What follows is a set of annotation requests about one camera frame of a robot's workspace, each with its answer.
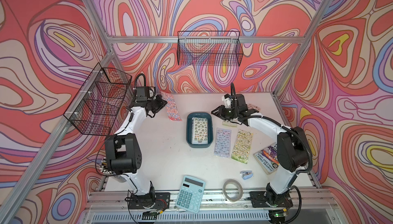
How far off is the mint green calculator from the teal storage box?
20 centimetres

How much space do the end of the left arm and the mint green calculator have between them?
393 mm

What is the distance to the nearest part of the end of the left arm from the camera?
0.67 meters
